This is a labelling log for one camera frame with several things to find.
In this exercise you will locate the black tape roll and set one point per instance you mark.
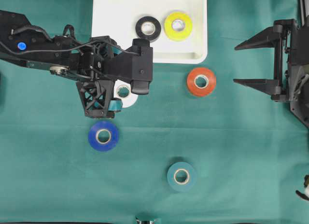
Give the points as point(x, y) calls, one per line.
point(148, 28)

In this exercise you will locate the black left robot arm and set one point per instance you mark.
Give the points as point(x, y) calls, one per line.
point(30, 46)

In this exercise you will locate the yellow tape roll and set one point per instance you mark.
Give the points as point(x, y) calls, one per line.
point(178, 26)

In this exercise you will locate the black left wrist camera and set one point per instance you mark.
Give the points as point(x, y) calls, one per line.
point(134, 67)

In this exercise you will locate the blue tape roll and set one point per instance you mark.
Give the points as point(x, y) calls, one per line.
point(103, 136)

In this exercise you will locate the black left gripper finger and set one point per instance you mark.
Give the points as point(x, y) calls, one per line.
point(116, 51)
point(115, 105)

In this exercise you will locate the green table cloth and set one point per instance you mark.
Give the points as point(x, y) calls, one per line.
point(249, 152)

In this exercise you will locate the white tape roll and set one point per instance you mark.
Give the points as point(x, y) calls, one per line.
point(122, 90)

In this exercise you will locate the teal tape roll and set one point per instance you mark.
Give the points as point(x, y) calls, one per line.
point(181, 176)

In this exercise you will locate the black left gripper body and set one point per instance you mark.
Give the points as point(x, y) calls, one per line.
point(94, 87)

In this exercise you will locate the black aluminium frame rail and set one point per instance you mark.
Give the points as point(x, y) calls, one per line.
point(304, 11)

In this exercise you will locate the metal clip at bottom edge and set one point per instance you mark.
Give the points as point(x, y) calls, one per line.
point(141, 221)

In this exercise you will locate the orange tape roll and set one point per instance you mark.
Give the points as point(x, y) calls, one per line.
point(201, 81)

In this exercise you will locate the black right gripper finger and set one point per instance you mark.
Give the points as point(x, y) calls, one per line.
point(270, 87)
point(271, 35)

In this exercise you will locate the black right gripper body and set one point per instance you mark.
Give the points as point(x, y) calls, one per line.
point(297, 75)

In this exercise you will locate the small black white object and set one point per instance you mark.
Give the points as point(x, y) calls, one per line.
point(305, 194)

